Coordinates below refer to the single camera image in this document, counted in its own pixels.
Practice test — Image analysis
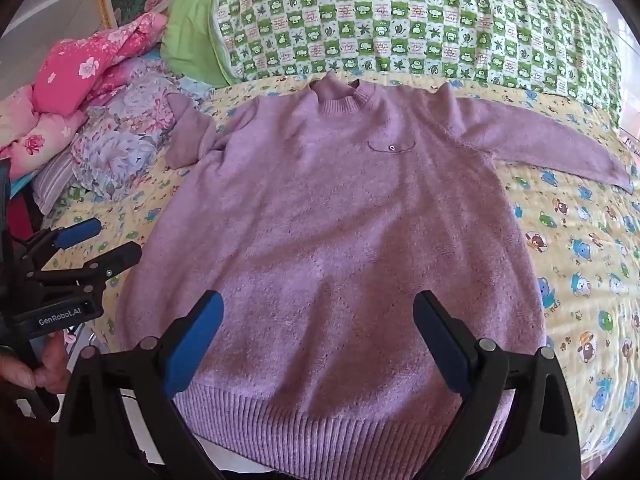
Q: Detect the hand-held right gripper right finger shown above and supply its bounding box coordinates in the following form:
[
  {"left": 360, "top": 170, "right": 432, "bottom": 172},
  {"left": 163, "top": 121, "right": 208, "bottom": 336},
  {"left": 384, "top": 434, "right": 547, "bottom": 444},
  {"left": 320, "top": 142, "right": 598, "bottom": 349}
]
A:
[{"left": 412, "top": 290, "right": 583, "bottom": 480}]

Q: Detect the plain green cloth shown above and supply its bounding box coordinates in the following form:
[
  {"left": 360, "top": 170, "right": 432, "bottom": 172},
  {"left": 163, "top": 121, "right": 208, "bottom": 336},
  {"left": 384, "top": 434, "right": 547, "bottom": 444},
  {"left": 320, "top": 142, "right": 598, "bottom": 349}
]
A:
[{"left": 160, "top": 0, "right": 243, "bottom": 87}]

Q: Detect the lilac floral pillow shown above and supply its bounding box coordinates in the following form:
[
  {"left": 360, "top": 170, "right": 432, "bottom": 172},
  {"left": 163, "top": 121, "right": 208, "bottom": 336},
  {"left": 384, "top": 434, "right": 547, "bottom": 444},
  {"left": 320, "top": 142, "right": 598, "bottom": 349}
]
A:
[{"left": 70, "top": 55, "right": 217, "bottom": 202}]

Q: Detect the pink floral blanket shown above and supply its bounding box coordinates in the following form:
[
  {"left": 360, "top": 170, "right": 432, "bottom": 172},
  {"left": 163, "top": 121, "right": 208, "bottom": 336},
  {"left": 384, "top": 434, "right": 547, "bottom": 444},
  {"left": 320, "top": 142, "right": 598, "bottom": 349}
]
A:
[{"left": 0, "top": 12, "right": 169, "bottom": 182}]

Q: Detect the purple knit sweater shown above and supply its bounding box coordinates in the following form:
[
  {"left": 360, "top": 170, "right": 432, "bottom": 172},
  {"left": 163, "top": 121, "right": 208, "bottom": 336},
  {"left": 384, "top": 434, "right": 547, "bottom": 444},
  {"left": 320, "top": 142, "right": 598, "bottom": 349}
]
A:
[{"left": 114, "top": 71, "right": 635, "bottom": 478}]

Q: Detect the green checkered quilt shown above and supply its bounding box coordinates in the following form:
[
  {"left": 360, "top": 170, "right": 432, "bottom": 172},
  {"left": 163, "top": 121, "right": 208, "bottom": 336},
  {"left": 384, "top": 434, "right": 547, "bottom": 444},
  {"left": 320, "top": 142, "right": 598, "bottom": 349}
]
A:
[{"left": 210, "top": 0, "right": 626, "bottom": 126}]

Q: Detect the person's left hand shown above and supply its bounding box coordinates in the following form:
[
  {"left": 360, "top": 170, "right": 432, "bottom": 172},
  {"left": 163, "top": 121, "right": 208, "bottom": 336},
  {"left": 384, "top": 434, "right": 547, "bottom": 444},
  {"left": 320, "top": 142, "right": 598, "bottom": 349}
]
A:
[{"left": 0, "top": 332, "right": 73, "bottom": 395}]

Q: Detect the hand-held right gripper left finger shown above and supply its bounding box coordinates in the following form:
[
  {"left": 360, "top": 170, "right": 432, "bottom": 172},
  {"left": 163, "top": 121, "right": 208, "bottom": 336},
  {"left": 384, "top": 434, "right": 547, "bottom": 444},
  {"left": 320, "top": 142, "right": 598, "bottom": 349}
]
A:
[{"left": 52, "top": 290, "right": 226, "bottom": 480}]

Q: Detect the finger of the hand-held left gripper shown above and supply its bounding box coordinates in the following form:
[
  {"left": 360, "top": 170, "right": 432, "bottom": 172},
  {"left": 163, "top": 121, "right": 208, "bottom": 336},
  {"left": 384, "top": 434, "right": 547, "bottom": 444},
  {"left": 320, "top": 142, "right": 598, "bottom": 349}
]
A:
[
  {"left": 22, "top": 219, "right": 102, "bottom": 261},
  {"left": 27, "top": 241, "right": 144, "bottom": 293}
]

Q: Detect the striped pillow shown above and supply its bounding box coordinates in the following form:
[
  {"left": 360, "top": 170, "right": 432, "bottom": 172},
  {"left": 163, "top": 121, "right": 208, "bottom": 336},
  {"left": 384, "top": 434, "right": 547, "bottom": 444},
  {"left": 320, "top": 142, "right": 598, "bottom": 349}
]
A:
[{"left": 32, "top": 150, "right": 92, "bottom": 217}]

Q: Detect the yellow cartoon animal bedsheet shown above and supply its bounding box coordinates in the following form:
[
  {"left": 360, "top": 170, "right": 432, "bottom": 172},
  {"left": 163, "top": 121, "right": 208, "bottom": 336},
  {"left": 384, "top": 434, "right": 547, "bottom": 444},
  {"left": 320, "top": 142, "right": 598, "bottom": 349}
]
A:
[{"left": 40, "top": 77, "right": 640, "bottom": 461}]

